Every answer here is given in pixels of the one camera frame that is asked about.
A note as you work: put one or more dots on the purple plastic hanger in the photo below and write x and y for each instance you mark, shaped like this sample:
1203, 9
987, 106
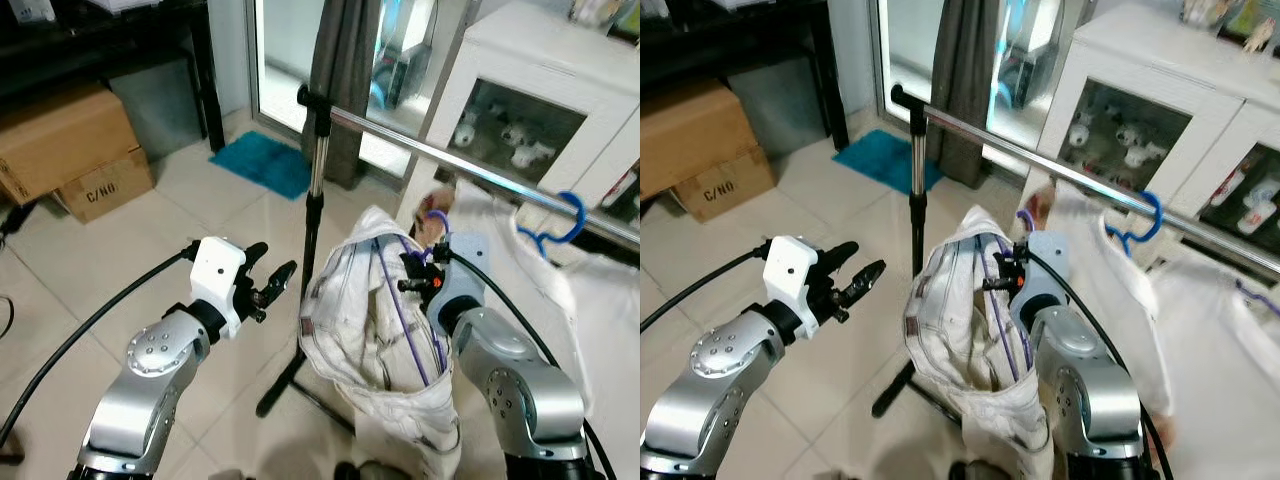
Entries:
1258, 291
402, 312
999, 310

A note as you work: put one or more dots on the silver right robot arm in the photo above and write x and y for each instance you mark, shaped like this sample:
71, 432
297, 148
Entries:
520, 392
1090, 402

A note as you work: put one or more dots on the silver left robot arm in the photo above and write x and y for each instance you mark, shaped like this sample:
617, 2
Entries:
150, 362
720, 362

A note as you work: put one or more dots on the blue plastic hanger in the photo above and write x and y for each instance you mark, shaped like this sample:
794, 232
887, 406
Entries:
581, 218
1159, 216

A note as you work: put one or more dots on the blue floor mat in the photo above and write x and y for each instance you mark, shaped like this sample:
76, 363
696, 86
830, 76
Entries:
885, 160
262, 165

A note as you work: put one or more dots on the metal clothes rack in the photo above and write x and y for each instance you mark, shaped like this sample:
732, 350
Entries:
318, 160
917, 160

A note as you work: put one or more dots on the cardboard box printed C/NO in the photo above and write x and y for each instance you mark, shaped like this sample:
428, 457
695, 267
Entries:
105, 195
725, 190

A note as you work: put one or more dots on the plain white garment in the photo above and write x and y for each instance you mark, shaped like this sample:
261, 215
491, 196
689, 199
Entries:
1200, 350
560, 300

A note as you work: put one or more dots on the white ceramic figurine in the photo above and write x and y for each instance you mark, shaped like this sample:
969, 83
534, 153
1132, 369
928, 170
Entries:
466, 133
1130, 137
1079, 134
1148, 157
533, 156
515, 134

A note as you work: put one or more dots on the large brown cardboard box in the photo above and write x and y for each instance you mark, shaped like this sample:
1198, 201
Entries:
60, 140
690, 135

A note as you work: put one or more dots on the glass sliding door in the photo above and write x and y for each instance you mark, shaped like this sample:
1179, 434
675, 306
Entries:
285, 50
900, 50

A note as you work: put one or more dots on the dark grey curtain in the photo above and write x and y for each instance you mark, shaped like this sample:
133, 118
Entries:
965, 60
345, 60

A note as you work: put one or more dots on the white glass-door cabinet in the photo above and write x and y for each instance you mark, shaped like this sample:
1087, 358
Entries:
520, 50
1130, 50

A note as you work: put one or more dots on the black desk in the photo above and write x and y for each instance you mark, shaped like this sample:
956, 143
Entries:
720, 35
100, 40

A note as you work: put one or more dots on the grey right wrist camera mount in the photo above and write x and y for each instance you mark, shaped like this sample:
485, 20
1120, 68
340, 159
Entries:
460, 285
1042, 280

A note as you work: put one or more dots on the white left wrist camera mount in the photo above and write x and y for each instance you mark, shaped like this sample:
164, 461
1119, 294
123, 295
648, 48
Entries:
790, 272
215, 275

